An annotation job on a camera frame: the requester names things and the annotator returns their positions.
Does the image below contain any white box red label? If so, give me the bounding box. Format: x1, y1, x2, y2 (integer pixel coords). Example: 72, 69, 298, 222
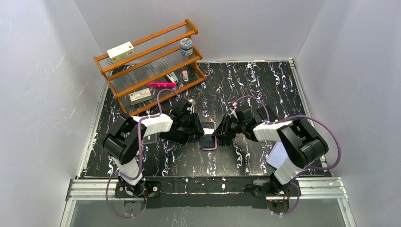
107, 42, 136, 63

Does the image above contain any teal white stapler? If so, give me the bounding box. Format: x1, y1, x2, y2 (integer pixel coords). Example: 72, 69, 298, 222
165, 72, 178, 83

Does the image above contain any blue white round jar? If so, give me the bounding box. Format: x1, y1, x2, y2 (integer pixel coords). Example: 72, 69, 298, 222
180, 38, 193, 56

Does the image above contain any grey box red label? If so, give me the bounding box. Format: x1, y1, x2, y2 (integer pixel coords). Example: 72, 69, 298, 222
129, 88, 153, 105

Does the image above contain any small pink eraser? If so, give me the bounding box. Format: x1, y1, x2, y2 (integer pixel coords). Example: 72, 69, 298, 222
182, 70, 189, 82

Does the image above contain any orange wooden shelf rack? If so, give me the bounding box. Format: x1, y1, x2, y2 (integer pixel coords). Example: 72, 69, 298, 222
94, 19, 206, 116

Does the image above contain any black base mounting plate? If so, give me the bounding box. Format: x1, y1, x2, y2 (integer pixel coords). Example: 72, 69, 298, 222
113, 176, 297, 209

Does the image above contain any pink flat tool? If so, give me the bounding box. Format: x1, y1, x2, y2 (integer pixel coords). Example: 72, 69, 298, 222
148, 82, 176, 88

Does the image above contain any dark purple-edged smartphone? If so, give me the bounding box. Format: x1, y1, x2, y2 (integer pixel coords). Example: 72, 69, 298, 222
201, 122, 217, 150

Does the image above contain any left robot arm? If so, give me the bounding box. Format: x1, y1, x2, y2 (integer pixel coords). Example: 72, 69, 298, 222
103, 98, 204, 197

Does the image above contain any dark teal smartphone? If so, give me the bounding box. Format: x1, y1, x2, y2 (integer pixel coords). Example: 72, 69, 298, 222
159, 129, 190, 146

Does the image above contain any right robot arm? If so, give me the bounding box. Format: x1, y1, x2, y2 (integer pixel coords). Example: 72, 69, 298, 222
212, 107, 329, 193

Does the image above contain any aluminium front rail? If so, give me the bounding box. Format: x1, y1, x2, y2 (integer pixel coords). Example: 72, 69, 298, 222
66, 177, 348, 200

